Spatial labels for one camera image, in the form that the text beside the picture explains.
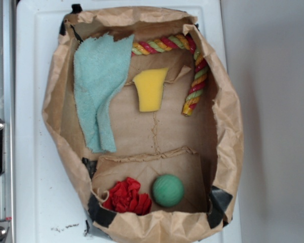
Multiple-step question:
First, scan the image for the white plastic tray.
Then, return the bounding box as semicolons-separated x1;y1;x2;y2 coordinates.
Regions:
14;0;230;243

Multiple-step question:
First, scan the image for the aluminium frame rail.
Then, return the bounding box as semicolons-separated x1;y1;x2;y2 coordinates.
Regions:
0;1;16;242

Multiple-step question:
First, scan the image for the light blue cloth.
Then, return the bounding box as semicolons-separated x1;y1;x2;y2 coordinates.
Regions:
73;34;134;153

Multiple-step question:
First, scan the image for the red crumpled cloth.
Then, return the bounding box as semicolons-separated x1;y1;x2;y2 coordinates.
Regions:
102;177;152;216

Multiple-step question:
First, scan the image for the red yellow green rope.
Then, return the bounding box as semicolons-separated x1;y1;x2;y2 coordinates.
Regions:
131;34;209;118

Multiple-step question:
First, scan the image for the brown paper bag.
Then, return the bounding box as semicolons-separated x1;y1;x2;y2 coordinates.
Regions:
43;5;244;242

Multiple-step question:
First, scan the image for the green rubber ball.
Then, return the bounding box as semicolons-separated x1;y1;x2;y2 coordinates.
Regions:
152;174;184;208

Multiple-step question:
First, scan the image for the yellow sponge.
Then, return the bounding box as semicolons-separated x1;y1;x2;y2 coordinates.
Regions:
133;67;169;112

